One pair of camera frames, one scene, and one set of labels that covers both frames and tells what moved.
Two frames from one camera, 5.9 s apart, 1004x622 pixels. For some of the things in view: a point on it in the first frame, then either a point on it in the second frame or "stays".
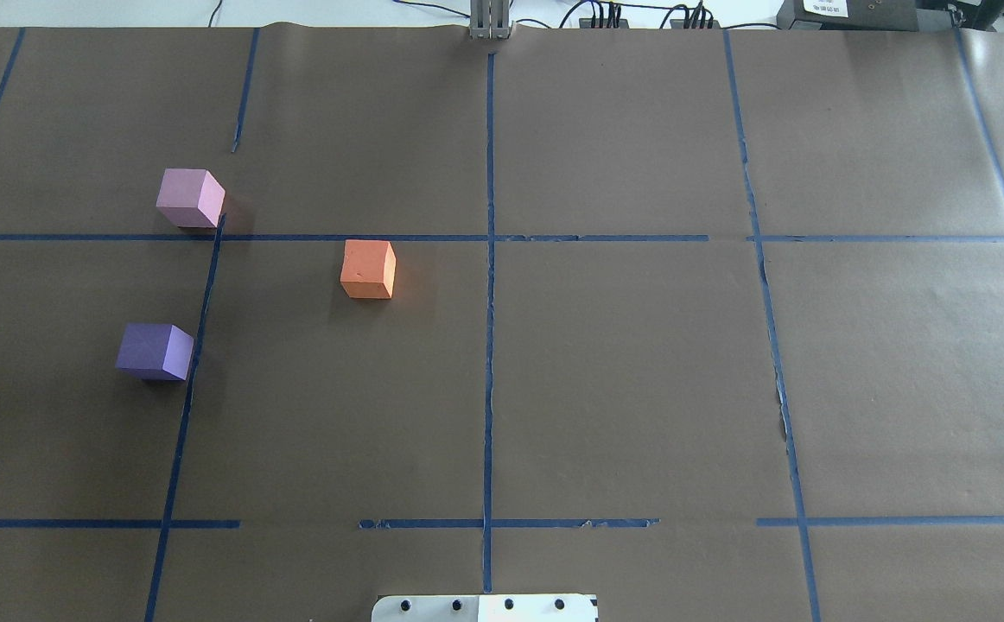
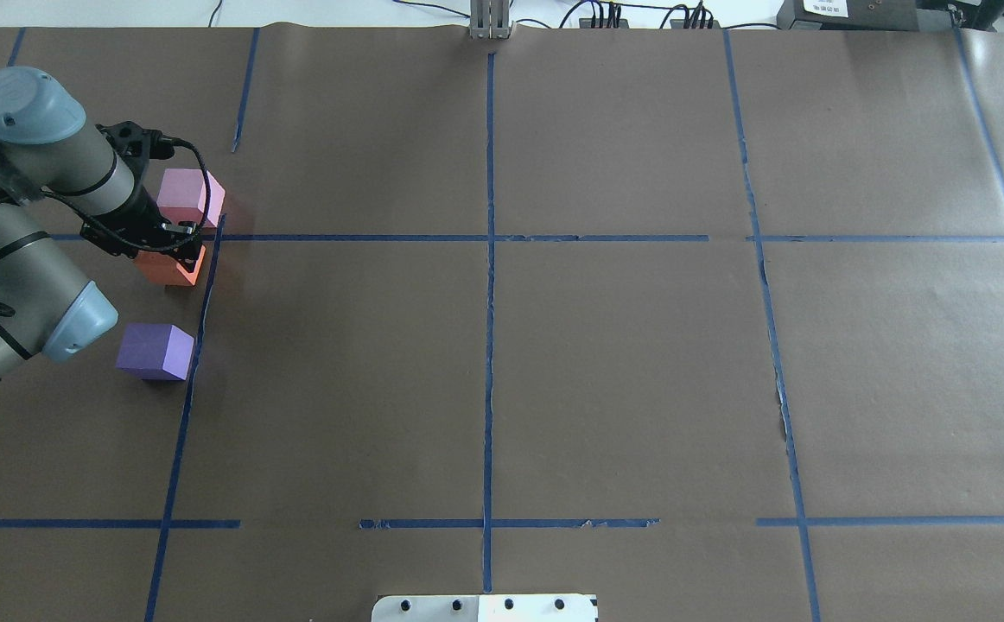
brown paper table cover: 715,324 stays
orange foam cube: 368,269 -> 164,268
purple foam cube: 155,352 stays
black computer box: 867,15 stays
